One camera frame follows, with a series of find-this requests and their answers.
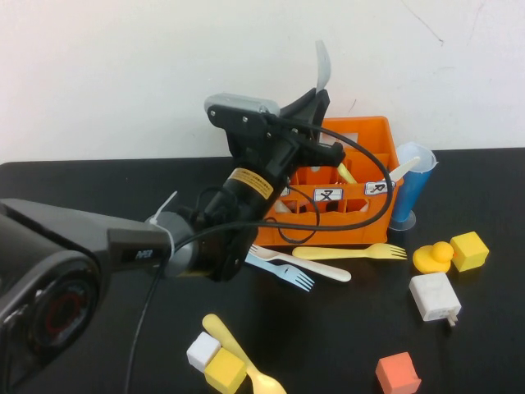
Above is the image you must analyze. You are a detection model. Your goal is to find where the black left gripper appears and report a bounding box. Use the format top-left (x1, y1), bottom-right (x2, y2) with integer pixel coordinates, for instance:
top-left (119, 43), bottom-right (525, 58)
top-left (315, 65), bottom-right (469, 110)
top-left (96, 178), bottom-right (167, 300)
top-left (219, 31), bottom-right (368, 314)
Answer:
top-left (227, 88), bottom-right (347, 182)

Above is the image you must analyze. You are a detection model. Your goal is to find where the grey plastic fork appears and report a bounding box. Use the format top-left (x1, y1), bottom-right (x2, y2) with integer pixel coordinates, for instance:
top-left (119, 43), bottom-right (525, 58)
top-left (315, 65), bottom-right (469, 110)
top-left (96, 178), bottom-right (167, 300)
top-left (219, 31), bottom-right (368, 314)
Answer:
top-left (314, 39), bottom-right (332, 98)

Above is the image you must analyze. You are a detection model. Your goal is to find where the orange plastic cutlery holder crate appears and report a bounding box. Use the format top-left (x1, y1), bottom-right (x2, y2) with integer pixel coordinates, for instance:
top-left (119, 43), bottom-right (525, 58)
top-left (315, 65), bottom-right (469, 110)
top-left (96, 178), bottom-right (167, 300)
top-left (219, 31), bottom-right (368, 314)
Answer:
top-left (256, 116), bottom-right (405, 250)

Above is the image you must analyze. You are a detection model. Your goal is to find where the small yellow utensil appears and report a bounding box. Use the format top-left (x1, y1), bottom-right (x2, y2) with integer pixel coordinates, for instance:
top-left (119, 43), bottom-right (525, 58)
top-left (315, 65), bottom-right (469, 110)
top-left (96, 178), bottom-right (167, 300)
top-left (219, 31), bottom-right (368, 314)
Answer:
top-left (336, 163), bottom-right (358, 185)

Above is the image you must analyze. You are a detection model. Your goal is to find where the paper label fork character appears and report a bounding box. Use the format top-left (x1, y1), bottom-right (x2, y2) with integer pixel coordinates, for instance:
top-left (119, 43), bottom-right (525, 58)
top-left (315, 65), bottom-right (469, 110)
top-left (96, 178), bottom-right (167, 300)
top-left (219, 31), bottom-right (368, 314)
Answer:
top-left (313, 187), bottom-right (344, 202)

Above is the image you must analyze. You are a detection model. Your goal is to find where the paper label knife character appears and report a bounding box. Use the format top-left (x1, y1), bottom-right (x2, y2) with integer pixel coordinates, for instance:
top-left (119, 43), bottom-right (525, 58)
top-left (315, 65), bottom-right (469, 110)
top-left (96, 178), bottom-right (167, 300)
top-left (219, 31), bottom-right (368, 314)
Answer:
top-left (364, 181), bottom-right (395, 195)

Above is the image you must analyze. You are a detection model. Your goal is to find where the white plastic knife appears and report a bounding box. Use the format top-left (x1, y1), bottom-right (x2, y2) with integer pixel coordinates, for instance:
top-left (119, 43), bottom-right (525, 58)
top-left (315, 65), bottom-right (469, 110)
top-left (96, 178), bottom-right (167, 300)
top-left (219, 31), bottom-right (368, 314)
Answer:
top-left (387, 156), bottom-right (422, 181)

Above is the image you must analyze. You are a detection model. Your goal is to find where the clear blue measuring cup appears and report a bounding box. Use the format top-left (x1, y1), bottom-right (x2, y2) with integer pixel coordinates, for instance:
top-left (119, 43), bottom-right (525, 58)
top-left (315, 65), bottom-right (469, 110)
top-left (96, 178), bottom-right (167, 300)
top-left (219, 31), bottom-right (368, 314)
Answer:
top-left (387, 141), bottom-right (438, 231)

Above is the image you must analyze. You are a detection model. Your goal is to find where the yellow plastic fork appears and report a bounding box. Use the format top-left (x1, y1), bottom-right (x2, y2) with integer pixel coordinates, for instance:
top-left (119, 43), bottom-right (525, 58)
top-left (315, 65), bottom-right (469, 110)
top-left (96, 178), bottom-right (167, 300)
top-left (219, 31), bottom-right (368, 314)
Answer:
top-left (291, 242), bottom-right (408, 261)

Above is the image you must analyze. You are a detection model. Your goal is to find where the cream white plastic fork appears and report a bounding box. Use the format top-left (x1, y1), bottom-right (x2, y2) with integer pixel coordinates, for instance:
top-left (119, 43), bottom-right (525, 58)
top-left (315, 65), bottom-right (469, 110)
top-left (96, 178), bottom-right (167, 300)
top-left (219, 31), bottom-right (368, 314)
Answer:
top-left (249, 244), bottom-right (352, 282)

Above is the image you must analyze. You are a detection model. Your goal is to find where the light blue plastic fork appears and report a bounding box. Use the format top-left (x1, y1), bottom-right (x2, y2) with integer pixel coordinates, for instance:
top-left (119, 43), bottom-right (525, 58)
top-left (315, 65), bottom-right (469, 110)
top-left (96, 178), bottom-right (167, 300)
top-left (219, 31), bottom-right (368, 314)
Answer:
top-left (244, 252), bottom-right (316, 292)

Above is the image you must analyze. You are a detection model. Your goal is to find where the yellow rubber duck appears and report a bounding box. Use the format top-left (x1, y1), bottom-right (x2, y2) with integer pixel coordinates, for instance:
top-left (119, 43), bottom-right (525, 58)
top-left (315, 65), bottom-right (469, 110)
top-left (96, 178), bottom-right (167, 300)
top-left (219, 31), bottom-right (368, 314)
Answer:
top-left (412, 241), bottom-right (455, 274)

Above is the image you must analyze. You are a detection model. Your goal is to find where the white zip tie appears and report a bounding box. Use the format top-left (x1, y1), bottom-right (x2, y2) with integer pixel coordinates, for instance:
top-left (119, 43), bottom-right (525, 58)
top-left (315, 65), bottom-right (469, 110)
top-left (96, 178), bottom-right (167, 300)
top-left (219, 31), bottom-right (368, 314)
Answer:
top-left (144, 190), bottom-right (178, 263)

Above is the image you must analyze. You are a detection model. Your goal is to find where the yellow foam cube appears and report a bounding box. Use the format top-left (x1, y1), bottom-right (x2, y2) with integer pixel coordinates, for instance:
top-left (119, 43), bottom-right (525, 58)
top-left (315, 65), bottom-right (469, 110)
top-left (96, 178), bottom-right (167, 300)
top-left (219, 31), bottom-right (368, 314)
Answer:
top-left (203, 347), bottom-right (249, 394)
top-left (449, 231), bottom-right (491, 273)

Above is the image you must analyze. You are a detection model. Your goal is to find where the white charger plug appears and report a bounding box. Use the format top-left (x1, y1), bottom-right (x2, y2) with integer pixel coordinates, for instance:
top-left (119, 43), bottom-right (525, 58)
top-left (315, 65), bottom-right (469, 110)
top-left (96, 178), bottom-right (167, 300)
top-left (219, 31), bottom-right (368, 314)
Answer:
top-left (409, 271), bottom-right (463, 328)

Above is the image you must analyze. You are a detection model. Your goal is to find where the yellow plastic spoon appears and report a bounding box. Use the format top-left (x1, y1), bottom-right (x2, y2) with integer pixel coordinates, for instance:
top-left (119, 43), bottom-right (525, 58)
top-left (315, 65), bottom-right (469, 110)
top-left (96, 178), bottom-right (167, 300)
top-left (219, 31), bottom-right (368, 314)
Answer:
top-left (202, 314), bottom-right (288, 394)

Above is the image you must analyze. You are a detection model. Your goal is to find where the white foam cube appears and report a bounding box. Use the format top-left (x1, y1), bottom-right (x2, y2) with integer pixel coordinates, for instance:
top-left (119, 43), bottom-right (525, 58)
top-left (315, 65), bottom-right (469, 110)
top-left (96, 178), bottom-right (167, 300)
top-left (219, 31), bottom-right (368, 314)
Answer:
top-left (186, 331), bottom-right (221, 373)

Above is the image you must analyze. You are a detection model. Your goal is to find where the orange foam cube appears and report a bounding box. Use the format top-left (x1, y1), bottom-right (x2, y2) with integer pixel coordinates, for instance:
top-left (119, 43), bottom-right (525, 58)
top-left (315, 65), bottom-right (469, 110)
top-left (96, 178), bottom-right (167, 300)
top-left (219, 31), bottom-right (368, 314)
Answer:
top-left (375, 351), bottom-right (422, 394)

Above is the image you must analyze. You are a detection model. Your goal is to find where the black table mat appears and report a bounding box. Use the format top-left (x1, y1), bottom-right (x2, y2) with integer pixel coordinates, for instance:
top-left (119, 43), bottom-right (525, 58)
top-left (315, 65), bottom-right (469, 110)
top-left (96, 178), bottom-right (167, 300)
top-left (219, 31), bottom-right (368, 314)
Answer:
top-left (0, 148), bottom-right (525, 394)

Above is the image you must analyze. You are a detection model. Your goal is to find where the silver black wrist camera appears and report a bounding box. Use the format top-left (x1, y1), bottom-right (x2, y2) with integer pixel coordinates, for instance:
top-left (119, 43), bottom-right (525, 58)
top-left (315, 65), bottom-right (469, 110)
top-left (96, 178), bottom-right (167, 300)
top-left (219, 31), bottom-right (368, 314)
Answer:
top-left (203, 93), bottom-right (282, 128)

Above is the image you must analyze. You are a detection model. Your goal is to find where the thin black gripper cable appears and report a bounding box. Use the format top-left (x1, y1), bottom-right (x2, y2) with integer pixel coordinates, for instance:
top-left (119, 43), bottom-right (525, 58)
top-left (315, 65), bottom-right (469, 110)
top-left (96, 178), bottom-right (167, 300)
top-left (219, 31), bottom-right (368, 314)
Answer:
top-left (196, 184), bottom-right (322, 247)

